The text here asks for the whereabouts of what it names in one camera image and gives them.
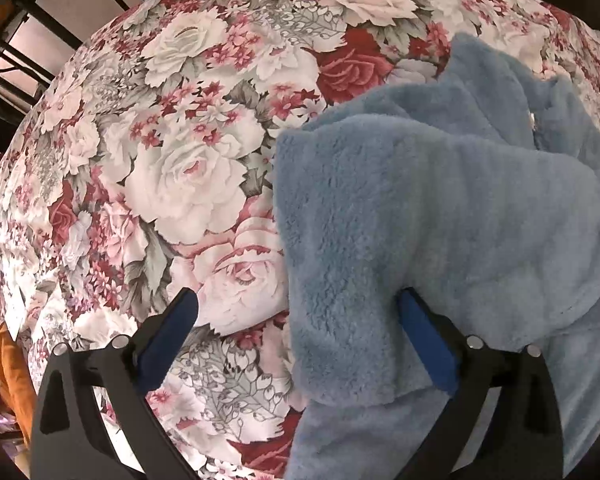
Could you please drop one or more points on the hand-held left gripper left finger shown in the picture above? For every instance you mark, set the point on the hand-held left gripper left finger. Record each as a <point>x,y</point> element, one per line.
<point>167,340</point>

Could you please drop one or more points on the floral bed sheet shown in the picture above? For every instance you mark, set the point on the floral bed sheet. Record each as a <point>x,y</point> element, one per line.
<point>180,185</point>

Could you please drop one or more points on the orange cloth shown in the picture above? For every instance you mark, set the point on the orange cloth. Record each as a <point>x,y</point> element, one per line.
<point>15,385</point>

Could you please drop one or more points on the black metal side table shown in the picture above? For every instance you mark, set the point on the black metal side table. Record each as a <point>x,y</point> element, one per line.
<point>22,7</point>

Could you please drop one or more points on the blue fleece garment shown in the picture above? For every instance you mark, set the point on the blue fleece garment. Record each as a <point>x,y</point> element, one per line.
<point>405,200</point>

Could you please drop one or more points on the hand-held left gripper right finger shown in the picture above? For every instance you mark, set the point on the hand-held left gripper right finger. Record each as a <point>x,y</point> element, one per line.
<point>432,345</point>

